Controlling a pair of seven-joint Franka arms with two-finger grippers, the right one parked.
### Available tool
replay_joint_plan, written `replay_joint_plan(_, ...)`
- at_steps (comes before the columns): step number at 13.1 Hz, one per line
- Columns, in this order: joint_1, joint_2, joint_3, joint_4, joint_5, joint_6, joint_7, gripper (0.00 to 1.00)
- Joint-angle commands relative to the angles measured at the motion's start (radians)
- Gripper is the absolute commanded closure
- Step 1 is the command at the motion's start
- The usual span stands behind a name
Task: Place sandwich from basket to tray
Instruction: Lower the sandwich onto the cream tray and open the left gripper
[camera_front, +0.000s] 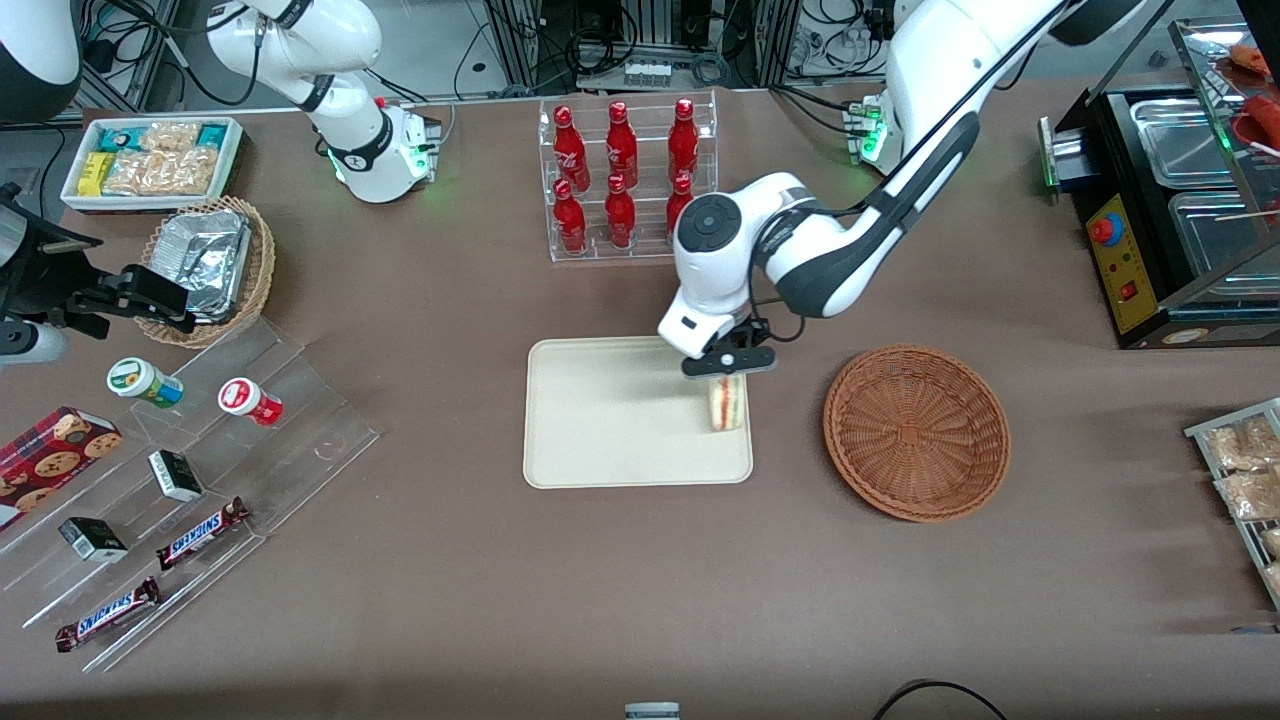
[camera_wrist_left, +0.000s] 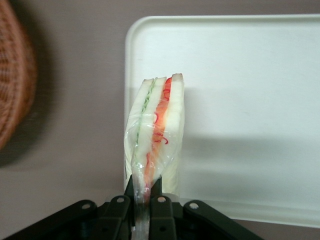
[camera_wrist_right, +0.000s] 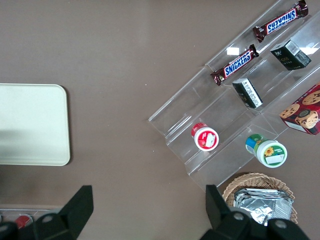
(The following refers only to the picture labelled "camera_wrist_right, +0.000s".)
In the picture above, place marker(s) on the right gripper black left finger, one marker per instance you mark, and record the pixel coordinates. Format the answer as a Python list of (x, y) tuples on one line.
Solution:
[(75, 215)]

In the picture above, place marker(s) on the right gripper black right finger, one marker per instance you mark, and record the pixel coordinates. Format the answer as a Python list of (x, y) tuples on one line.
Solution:
[(222, 220)]

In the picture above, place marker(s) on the light wicker basket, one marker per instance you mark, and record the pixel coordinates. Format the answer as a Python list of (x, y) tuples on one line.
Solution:
[(257, 180)]

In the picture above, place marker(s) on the beige rectangular tray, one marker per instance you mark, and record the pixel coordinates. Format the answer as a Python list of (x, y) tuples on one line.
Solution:
[(32, 120)]

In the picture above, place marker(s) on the clear acrylic bottle rack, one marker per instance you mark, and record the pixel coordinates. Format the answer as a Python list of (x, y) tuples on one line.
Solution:
[(42, 208)]

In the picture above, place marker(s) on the silver foil packets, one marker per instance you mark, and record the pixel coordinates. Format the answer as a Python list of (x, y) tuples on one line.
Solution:
[(260, 205)]

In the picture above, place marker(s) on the red soda bottle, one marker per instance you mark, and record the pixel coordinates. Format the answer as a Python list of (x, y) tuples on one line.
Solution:
[(23, 222)]

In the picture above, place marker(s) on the green lid white cup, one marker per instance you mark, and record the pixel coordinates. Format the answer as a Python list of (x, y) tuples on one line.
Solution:
[(268, 152)]

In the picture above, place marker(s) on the red lid white cup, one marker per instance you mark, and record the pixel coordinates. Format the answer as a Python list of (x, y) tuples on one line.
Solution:
[(205, 138)]

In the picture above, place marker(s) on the clear acrylic stepped display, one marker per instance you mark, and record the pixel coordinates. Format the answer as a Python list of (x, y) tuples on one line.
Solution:
[(225, 102)]

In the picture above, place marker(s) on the small black box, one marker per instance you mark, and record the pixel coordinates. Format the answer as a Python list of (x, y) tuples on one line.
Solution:
[(290, 55), (247, 93)]

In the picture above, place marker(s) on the red chocolate cookie box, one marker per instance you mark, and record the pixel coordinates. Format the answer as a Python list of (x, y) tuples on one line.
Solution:
[(303, 112)]

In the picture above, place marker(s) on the snickers chocolate bar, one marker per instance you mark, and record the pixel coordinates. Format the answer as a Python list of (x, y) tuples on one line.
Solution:
[(235, 65), (281, 21)]

